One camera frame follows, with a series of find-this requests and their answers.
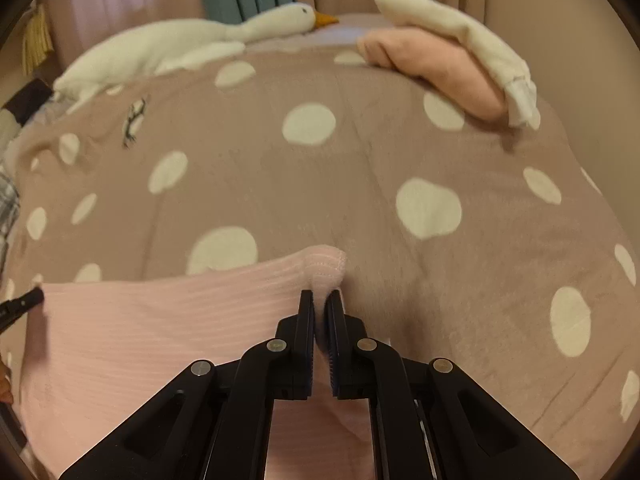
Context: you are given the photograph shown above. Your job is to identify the pink striped garment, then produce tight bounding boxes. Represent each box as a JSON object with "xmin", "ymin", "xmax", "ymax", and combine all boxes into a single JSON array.
[{"xmin": 12, "ymin": 244, "xmax": 381, "ymax": 480}]

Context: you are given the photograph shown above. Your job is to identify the polka dot blanket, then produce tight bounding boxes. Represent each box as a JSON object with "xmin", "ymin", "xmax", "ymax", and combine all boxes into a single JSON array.
[{"xmin": 0, "ymin": 47, "xmax": 640, "ymax": 480}]

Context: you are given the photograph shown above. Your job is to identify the yellow tassel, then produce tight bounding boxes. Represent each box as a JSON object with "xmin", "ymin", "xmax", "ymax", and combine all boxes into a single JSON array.
[{"xmin": 22, "ymin": 6, "xmax": 54, "ymax": 77}]

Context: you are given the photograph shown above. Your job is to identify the person's left hand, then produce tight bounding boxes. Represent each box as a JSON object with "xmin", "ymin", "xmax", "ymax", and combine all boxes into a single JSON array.
[{"xmin": 0, "ymin": 352, "xmax": 15, "ymax": 406}]

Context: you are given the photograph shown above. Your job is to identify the white goose plush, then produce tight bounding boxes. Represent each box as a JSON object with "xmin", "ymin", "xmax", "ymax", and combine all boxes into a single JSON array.
[{"xmin": 52, "ymin": 2, "xmax": 340, "ymax": 107}]

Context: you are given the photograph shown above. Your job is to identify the grey plaid cloth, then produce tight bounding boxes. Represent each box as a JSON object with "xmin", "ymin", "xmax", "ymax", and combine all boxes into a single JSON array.
[{"xmin": 0, "ymin": 162, "xmax": 22, "ymax": 262}]

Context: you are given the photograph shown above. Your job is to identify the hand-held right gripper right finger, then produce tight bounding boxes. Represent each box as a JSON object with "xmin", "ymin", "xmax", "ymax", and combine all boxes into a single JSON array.
[{"xmin": 325, "ymin": 292, "xmax": 580, "ymax": 480}]

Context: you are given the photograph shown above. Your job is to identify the dark cloth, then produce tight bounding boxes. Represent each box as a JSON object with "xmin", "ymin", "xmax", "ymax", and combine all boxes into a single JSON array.
[{"xmin": 2, "ymin": 79, "xmax": 54, "ymax": 124}]

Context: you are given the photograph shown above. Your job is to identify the pink and white garment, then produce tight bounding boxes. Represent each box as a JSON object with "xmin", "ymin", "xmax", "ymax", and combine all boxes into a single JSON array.
[{"xmin": 374, "ymin": 0, "xmax": 542, "ymax": 129}]

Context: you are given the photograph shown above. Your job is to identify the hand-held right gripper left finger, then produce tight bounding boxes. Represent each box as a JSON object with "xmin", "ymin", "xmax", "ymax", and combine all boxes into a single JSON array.
[{"xmin": 57, "ymin": 290, "xmax": 316, "ymax": 480}]

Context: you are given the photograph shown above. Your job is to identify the lavender bed sheet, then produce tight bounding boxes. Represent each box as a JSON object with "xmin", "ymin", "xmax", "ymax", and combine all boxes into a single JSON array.
[{"xmin": 245, "ymin": 12, "xmax": 396, "ymax": 53}]

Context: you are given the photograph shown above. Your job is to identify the folded pink cloth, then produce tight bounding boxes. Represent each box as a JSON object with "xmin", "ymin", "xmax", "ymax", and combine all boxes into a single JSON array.
[{"xmin": 356, "ymin": 25, "xmax": 509, "ymax": 122}]

